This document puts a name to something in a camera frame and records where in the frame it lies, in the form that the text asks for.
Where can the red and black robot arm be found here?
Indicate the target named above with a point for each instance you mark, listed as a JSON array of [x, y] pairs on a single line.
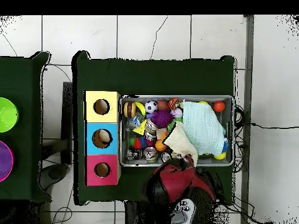
[[177, 184]]

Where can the purple plastic bowl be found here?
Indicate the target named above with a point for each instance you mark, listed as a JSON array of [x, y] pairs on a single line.
[[4, 161]]

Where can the wooden box with three holes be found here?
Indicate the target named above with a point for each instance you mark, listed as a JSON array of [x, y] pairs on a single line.
[[90, 140]]

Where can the orange tiger toy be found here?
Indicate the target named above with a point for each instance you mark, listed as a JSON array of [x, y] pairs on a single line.
[[173, 103]]

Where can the cream muslin cloth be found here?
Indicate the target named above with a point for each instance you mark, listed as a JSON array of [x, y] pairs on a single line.
[[179, 142]]

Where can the crushed clear plastic bottle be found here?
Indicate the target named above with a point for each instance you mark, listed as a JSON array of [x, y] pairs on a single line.
[[134, 122]]

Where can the purple spiky ball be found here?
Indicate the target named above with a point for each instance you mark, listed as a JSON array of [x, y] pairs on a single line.
[[162, 118]]

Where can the small soccer ball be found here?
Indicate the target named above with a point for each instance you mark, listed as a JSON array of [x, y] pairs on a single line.
[[151, 106]]

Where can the black upright panel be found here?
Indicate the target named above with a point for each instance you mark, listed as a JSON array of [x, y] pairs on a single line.
[[67, 105]]

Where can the dark green table cloth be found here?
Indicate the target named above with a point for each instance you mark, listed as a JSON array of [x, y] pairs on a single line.
[[151, 77]]

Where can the dark grey stand base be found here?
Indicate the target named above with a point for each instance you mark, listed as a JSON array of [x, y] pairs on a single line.
[[55, 173]]

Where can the green plastic bowl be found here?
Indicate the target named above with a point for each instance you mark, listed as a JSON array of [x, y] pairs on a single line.
[[7, 115]]

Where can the toy hamburger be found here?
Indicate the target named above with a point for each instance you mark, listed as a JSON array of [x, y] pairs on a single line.
[[129, 109]]

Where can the green clothed side table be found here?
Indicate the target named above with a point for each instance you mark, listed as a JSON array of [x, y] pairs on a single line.
[[23, 77]]

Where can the orange ball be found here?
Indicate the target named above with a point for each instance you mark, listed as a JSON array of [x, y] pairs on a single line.
[[219, 106]]

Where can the light blue muslin cloth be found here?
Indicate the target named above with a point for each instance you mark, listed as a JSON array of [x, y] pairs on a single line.
[[203, 128]]

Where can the yellow toy cheese wedge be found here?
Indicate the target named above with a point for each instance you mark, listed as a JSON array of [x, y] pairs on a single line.
[[141, 129]]

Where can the brown ball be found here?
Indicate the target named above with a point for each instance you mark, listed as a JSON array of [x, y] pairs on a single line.
[[163, 105]]

